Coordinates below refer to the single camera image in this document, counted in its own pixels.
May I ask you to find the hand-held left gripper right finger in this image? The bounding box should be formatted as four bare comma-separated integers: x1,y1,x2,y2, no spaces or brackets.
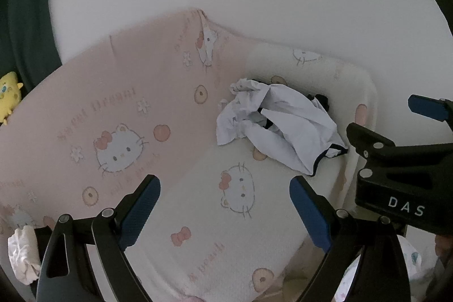
289,176,411,302

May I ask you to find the dark green curtain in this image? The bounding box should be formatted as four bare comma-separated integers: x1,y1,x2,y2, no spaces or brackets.
0,0,63,90

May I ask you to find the pink white cat-print blanket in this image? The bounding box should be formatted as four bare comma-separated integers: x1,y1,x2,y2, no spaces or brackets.
0,7,379,302

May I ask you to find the white shirt with dark trim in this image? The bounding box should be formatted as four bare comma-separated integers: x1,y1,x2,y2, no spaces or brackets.
216,77,349,177

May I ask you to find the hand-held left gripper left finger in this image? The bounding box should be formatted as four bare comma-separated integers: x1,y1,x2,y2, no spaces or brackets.
35,175,161,302

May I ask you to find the yellow plush toy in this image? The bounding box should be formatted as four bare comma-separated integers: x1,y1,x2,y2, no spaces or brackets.
0,71,25,126

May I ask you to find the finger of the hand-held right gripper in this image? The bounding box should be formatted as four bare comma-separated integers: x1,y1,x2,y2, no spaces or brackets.
408,94,453,122
346,122,453,170

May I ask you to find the dark panel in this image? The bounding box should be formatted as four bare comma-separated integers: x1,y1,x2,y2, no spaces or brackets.
428,0,453,37

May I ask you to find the folded black garment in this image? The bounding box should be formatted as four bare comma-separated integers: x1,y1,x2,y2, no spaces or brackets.
35,226,54,258

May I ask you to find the cream folded cloth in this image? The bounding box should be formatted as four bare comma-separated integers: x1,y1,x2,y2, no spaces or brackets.
7,226,42,286

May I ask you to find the long black garment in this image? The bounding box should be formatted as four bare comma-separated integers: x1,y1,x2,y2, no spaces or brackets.
306,93,331,112

